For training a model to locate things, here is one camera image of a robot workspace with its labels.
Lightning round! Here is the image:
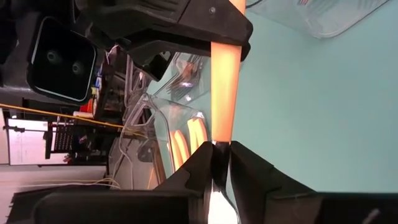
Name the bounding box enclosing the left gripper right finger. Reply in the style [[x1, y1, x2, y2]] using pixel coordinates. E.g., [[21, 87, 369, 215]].
[[229, 141, 398, 224]]

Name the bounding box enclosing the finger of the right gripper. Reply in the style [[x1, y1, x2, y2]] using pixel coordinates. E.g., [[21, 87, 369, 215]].
[[177, 0, 254, 46], [127, 40, 251, 82]]

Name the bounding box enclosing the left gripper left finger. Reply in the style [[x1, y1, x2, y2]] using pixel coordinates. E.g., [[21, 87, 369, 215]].
[[30, 141, 216, 224]]

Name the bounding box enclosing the clear plastic bin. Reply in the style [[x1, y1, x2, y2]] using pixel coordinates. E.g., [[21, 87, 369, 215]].
[[146, 51, 213, 105], [123, 92, 213, 190], [245, 0, 391, 40]]

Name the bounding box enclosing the black perforated panel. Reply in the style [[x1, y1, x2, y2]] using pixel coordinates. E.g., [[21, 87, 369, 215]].
[[45, 123, 75, 159]]

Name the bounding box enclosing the whiteboard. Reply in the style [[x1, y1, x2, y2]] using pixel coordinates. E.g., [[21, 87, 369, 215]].
[[6, 117, 69, 166]]

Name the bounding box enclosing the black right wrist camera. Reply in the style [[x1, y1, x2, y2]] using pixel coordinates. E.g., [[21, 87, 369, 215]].
[[27, 16, 98, 104]]

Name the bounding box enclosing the orange extension cord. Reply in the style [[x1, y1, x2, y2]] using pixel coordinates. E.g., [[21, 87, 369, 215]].
[[0, 103, 147, 138]]

